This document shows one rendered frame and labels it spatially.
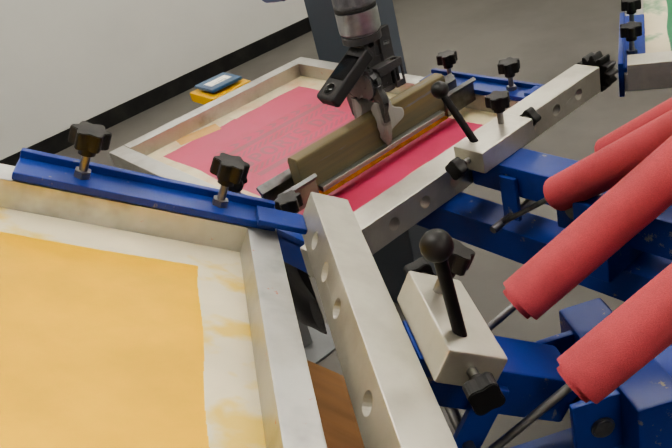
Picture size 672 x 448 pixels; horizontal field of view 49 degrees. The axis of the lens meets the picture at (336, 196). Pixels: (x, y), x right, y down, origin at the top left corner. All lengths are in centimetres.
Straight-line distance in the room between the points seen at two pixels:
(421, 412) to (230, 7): 501
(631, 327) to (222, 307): 40
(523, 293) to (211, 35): 479
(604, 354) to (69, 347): 46
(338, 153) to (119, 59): 390
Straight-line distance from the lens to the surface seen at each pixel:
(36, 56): 493
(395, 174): 135
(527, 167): 112
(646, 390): 75
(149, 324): 74
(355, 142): 133
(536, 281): 76
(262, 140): 164
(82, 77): 504
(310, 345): 252
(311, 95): 182
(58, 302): 75
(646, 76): 144
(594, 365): 67
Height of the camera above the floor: 159
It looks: 28 degrees down
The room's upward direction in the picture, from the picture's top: 15 degrees counter-clockwise
